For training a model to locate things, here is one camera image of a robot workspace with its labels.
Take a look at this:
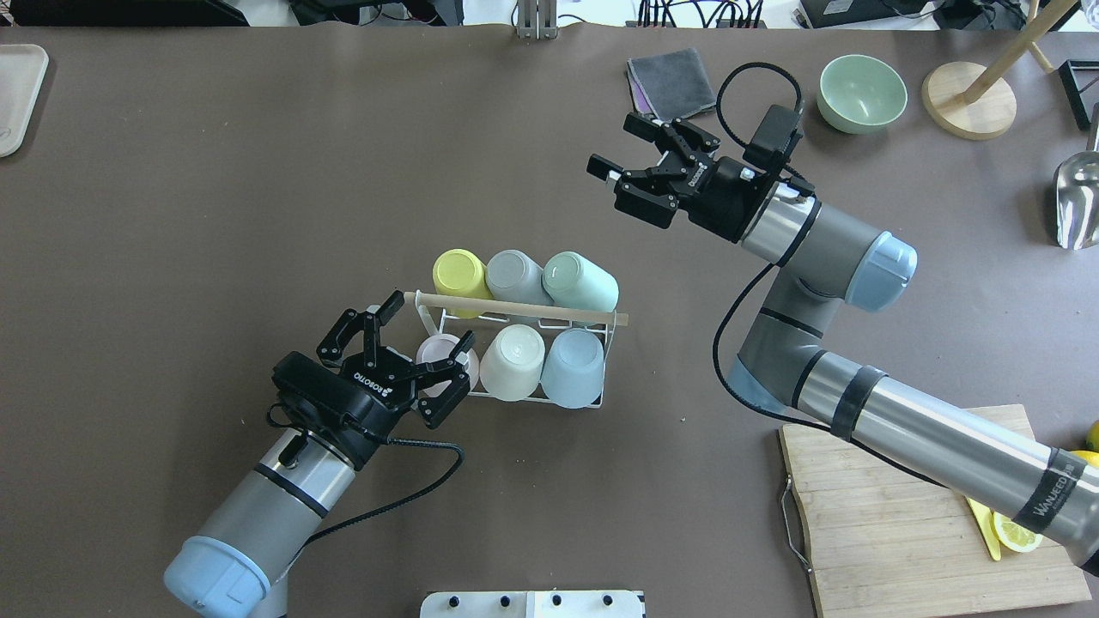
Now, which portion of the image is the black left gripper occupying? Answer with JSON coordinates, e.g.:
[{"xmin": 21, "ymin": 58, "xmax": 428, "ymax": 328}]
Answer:
[{"xmin": 317, "ymin": 290, "xmax": 477, "ymax": 434}]

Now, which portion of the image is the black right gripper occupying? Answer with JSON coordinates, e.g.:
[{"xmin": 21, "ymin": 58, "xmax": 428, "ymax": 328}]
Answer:
[{"xmin": 587, "ymin": 112, "xmax": 780, "ymax": 243}]

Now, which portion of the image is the pink plastic cup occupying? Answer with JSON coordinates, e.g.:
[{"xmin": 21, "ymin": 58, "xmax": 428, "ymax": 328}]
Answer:
[{"xmin": 415, "ymin": 333, "xmax": 480, "ymax": 397}]

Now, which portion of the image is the green plastic cup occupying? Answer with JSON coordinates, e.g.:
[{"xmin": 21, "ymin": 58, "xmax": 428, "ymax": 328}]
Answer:
[{"xmin": 542, "ymin": 251, "xmax": 619, "ymax": 312}]

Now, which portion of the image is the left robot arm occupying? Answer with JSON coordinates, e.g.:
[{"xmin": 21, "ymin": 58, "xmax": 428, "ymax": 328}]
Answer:
[{"xmin": 162, "ymin": 293, "xmax": 476, "ymax": 617}]

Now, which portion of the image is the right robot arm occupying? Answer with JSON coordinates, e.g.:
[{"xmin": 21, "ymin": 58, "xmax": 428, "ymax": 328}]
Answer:
[{"xmin": 587, "ymin": 106, "xmax": 1096, "ymax": 575}]

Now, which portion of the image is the cream plastic cup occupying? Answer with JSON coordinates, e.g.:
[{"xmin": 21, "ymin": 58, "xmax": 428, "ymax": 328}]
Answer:
[{"xmin": 480, "ymin": 324, "xmax": 545, "ymax": 402}]

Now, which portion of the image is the yellow plastic cup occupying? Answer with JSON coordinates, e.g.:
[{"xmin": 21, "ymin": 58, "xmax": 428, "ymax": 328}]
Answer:
[{"xmin": 432, "ymin": 249, "xmax": 495, "ymax": 300}]

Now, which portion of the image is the grey plastic cup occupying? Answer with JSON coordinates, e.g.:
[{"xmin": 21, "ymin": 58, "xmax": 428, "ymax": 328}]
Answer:
[{"xmin": 484, "ymin": 249, "xmax": 554, "ymax": 306}]

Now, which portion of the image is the light blue plastic cup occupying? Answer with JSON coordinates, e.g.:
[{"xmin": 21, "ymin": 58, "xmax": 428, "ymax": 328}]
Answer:
[{"xmin": 541, "ymin": 329, "xmax": 604, "ymax": 409}]

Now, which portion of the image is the purple folded cloth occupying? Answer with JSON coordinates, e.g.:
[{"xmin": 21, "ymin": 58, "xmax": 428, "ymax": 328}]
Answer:
[{"xmin": 628, "ymin": 74, "xmax": 654, "ymax": 118}]

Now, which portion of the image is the grey folded cloth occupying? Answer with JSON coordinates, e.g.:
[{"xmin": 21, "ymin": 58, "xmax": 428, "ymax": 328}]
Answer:
[{"xmin": 628, "ymin": 47, "xmax": 717, "ymax": 121}]

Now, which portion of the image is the green bowl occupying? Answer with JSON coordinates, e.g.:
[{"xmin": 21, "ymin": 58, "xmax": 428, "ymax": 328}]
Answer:
[{"xmin": 817, "ymin": 54, "xmax": 909, "ymax": 136}]

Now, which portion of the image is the wooden stand with round base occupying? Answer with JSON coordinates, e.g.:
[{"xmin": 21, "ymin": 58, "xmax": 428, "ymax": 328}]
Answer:
[{"xmin": 921, "ymin": 1, "xmax": 1077, "ymax": 141}]

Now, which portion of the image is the metal scoop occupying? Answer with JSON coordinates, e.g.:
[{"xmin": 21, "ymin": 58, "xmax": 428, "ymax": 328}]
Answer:
[{"xmin": 1055, "ymin": 106, "xmax": 1098, "ymax": 251}]

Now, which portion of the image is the bamboo cutting board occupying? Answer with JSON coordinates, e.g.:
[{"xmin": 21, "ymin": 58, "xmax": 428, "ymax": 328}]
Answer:
[{"xmin": 780, "ymin": 424, "xmax": 1092, "ymax": 617}]

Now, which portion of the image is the yellow plastic knife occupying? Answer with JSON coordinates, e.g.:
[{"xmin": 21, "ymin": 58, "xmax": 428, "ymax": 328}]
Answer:
[{"xmin": 965, "ymin": 496, "xmax": 1002, "ymax": 560}]

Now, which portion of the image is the lemon slice lower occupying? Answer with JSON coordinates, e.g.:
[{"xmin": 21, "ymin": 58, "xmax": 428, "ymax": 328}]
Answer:
[{"xmin": 992, "ymin": 511, "xmax": 1044, "ymax": 553}]

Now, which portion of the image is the whole yellow lemon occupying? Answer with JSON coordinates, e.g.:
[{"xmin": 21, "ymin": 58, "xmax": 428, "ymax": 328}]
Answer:
[{"xmin": 1072, "ymin": 450, "xmax": 1099, "ymax": 467}]

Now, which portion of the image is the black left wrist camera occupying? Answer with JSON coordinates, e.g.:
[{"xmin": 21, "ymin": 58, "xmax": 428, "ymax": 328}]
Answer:
[{"xmin": 271, "ymin": 352, "xmax": 377, "ymax": 472}]

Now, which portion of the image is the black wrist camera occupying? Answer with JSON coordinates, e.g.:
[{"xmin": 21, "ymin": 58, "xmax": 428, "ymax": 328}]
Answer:
[
  {"xmin": 271, "ymin": 352, "xmax": 377, "ymax": 472},
  {"xmin": 744, "ymin": 103, "xmax": 802, "ymax": 173}
]

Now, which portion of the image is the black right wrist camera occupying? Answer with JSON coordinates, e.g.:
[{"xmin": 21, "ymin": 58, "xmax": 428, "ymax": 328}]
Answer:
[{"xmin": 744, "ymin": 103, "xmax": 802, "ymax": 173}]

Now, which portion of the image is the white wire cup rack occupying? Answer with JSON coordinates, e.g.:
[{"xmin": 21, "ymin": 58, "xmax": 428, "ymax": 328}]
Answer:
[{"xmin": 404, "ymin": 293, "xmax": 629, "ymax": 409}]

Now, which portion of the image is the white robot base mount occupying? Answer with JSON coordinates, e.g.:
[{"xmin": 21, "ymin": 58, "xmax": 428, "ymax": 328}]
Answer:
[{"xmin": 419, "ymin": 591, "xmax": 647, "ymax": 617}]

